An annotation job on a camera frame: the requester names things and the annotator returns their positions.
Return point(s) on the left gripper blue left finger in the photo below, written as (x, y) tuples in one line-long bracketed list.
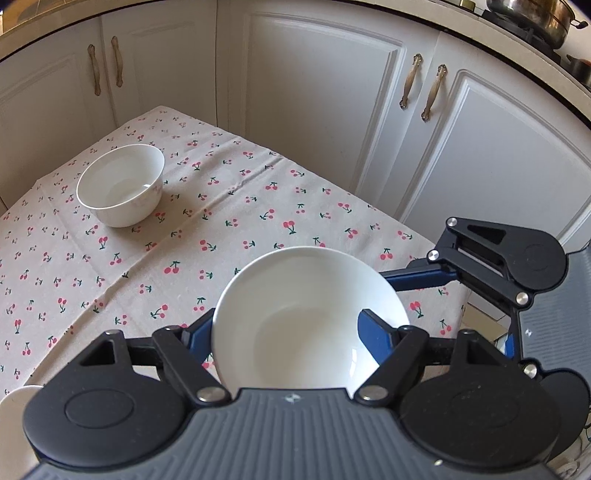
[(182, 352)]

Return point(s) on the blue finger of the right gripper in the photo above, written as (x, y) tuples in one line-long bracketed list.
[(418, 278)]

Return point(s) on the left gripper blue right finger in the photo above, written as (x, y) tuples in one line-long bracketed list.
[(398, 352)]

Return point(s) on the white pink floral bowl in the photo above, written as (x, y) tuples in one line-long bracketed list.
[(289, 320)]

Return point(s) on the cherry print tablecloth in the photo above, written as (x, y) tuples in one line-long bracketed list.
[(65, 278)]

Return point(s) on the steel cooking pot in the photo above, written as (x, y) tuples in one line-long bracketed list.
[(550, 19)]

